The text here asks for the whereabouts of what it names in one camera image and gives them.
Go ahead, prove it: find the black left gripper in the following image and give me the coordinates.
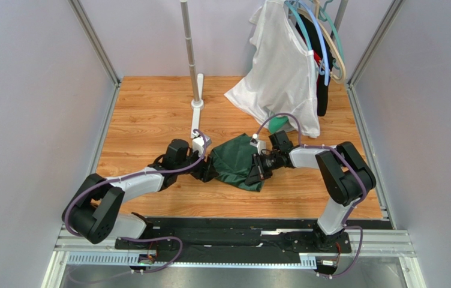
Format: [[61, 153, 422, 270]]
[[176, 146, 220, 183]]

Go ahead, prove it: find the dark green cloth napkin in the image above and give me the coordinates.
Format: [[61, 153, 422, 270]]
[[210, 133, 263, 192]]

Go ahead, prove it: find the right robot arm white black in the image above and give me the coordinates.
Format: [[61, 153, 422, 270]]
[[245, 131, 377, 236]]

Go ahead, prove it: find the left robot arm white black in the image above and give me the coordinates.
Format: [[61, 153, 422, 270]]
[[61, 136, 217, 244]]

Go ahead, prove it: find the teal object under garment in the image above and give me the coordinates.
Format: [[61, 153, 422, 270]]
[[268, 116, 289, 134]]

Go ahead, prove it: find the white rack base foot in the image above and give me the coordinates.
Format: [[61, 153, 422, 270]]
[[190, 73, 205, 139]]

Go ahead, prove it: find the white garment on rack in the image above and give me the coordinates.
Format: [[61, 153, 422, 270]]
[[224, 1, 320, 138]]

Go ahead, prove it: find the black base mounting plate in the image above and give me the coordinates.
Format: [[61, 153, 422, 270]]
[[114, 217, 357, 264]]

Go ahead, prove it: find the teal plastic hanger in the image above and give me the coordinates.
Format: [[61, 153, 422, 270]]
[[284, 1, 347, 83]]

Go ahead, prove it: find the light blue plastic hanger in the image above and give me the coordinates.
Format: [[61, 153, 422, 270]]
[[297, 0, 330, 86]]

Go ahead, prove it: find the black garment on rack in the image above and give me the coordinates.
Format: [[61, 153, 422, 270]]
[[295, 14, 335, 118]]

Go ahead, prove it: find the beige wooden hanger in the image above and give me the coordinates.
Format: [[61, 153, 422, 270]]
[[297, 1, 347, 84]]

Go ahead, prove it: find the silver rack pole right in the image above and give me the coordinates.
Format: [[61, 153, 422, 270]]
[[334, 0, 349, 32]]

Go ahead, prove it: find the silver rack pole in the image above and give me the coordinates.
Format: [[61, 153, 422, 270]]
[[334, 0, 349, 32], [180, 0, 202, 106]]

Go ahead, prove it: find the silver rack pole left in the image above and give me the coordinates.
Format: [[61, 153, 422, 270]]
[[180, 0, 202, 106]]

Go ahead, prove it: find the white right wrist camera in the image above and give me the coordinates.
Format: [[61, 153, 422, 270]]
[[249, 134, 266, 154]]

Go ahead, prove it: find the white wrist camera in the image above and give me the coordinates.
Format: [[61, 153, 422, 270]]
[[249, 134, 266, 154], [191, 135, 212, 157]]

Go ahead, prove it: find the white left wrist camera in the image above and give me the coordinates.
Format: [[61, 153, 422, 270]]
[[191, 135, 212, 157]]

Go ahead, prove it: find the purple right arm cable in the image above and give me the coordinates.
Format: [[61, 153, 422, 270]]
[[255, 113, 369, 279]]

